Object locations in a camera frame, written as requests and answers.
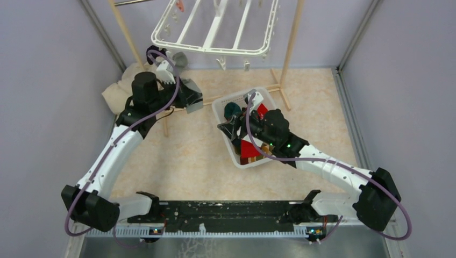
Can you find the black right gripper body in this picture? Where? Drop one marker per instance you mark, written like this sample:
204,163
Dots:
256,128

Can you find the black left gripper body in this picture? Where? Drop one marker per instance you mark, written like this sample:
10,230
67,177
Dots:
180,100

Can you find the white plastic laundry basket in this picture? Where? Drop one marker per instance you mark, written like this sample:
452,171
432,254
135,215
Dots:
233,147

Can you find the dark navy sock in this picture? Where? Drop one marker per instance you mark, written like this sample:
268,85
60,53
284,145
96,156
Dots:
155,55

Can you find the white plastic sock hanger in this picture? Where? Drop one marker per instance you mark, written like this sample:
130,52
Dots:
240,29

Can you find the red snowflake sock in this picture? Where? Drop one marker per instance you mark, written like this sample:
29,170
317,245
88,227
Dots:
261,110

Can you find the red plain sock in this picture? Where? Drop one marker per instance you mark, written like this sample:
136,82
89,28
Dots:
247,150

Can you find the white grey sock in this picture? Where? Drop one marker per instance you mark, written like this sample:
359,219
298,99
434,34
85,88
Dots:
181,62

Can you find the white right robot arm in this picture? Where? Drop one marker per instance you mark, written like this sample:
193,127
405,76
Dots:
370,196

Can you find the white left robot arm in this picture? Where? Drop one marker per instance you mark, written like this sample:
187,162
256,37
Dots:
88,202

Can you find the teal sock in basket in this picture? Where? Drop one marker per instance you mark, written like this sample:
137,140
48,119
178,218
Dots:
232,111

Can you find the beige crumpled cloth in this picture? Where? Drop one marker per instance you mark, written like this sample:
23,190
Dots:
117,93

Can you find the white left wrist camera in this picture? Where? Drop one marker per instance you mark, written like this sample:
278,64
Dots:
164,73

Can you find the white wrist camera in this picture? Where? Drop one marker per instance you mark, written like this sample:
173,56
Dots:
253,99
164,73

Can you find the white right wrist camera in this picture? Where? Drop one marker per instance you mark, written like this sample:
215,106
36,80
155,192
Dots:
253,99

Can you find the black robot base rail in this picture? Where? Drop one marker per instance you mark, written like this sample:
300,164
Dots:
229,219

